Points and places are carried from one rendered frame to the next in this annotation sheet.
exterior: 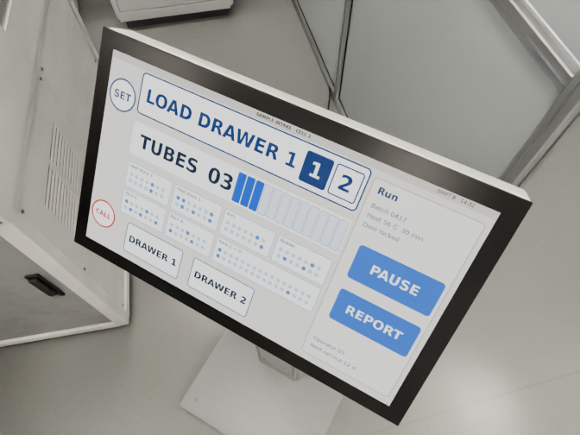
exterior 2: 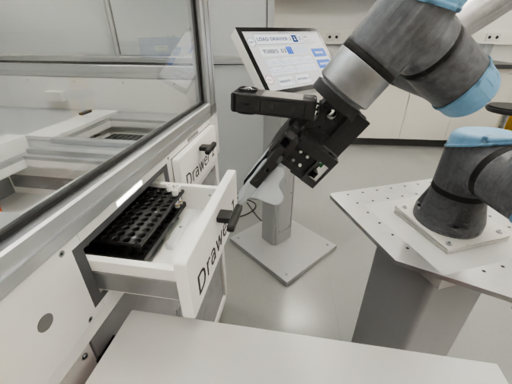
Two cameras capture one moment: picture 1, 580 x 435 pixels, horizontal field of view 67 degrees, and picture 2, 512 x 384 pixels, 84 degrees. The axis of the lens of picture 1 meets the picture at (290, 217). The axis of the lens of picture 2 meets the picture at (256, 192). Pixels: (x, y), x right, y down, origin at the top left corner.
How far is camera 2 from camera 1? 1.47 m
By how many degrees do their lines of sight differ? 55
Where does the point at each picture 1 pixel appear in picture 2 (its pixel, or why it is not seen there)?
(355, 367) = not seen: hidden behind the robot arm
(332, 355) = not seen: hidden behind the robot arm
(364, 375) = not seen: hidden behind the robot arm
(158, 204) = (278, 66)
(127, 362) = (248, 309)
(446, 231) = (315, 38)
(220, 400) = (289, 264)
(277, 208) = (296, 50)
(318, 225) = (303, 49)
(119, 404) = (274, 318)
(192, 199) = (283, 59)
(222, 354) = (265, 259)
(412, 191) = (306, 33)
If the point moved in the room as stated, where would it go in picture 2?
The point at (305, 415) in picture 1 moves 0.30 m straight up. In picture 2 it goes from (307, 237) to (312, 196)
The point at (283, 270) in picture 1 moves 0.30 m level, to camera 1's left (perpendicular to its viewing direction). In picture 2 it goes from (307, 63) to (292, 71)
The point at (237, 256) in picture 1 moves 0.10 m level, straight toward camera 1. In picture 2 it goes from (299, 67) to (322, 67)
